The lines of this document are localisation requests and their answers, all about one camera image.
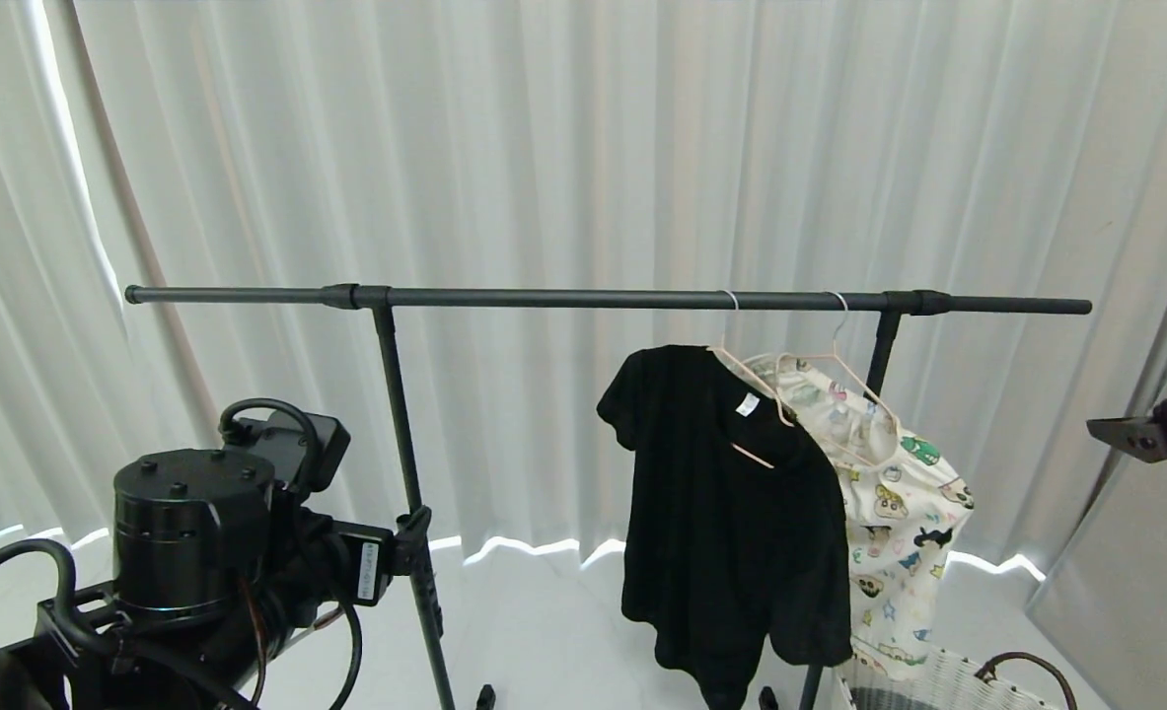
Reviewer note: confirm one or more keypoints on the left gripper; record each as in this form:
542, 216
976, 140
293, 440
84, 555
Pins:
346, 567

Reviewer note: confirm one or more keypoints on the cream printed garment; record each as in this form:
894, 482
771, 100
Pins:
904, 532

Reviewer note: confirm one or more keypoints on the pink clothes hanger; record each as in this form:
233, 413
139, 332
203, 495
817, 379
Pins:
756, 385
844, 370

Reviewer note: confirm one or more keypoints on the black garment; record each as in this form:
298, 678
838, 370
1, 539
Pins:
731, 552

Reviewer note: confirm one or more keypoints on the white laundry basket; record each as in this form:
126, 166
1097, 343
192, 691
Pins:
928, 685

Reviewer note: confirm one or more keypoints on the black clothes rack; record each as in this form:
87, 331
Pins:
593, 298

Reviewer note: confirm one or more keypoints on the white curtain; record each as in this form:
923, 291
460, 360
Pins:
544, 128

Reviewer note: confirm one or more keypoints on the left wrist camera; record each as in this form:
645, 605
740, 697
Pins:
307, 449

